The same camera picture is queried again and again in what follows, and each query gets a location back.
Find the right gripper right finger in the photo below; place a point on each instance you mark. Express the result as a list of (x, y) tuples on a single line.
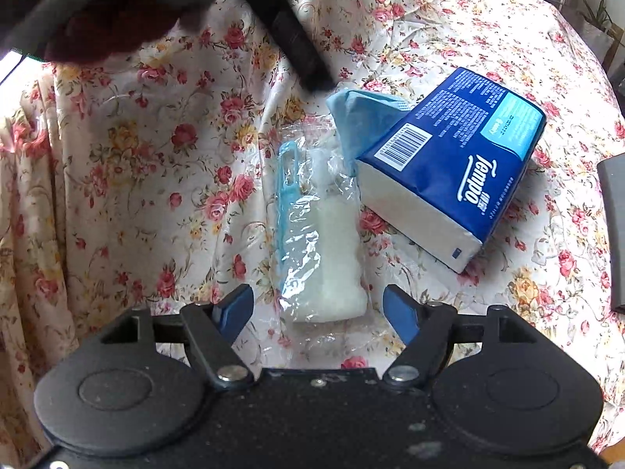
[(425, 329)]

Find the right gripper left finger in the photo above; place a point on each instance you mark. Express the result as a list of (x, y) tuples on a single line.
[(210, 332)]

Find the dark red gloved hand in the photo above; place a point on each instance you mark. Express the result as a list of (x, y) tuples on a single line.
[(86, 31)]

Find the clear bag cotton swabs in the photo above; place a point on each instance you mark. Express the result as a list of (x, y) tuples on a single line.
[(317, 254)]

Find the blue Tempo tissue pack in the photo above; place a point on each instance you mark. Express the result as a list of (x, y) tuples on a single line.
[(445, 173)]

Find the floral tablecloth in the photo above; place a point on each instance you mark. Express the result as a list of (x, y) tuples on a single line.
[(148, 180)]

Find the light blue face mask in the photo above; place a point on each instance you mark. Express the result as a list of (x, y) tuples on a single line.
[(362, 118)]

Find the white potted plant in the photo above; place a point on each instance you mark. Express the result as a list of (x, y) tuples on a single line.
[(603, 36)]

